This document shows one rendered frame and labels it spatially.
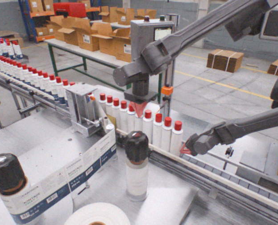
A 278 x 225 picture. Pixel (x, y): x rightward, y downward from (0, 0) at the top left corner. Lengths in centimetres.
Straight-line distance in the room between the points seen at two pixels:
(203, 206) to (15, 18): 809
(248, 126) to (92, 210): 57
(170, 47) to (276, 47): 572
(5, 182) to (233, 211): 82
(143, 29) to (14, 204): 76
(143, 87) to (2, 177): 49
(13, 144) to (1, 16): 714
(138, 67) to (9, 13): 787
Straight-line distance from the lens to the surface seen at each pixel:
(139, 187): 80
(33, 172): 107
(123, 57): 269
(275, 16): 122
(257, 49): 636
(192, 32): 62
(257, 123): 76
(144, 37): 89
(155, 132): 99
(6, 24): 836
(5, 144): 140
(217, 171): 103
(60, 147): 115
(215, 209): 96
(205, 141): 80
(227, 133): 83
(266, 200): 96
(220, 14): 66
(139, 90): 67
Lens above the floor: 160
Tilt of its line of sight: 32 degrees down
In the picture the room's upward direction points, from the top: straight up
